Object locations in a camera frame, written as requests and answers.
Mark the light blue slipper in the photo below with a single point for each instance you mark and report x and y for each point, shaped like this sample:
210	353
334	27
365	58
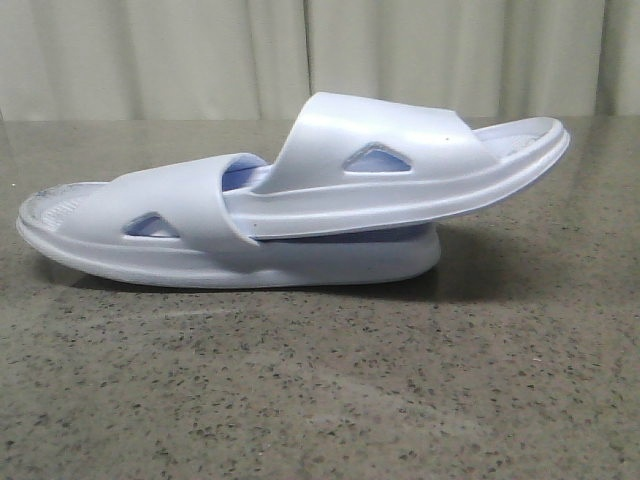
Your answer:
169	226
353	164

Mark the pale green curtain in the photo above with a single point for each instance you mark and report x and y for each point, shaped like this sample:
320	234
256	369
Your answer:
186	60

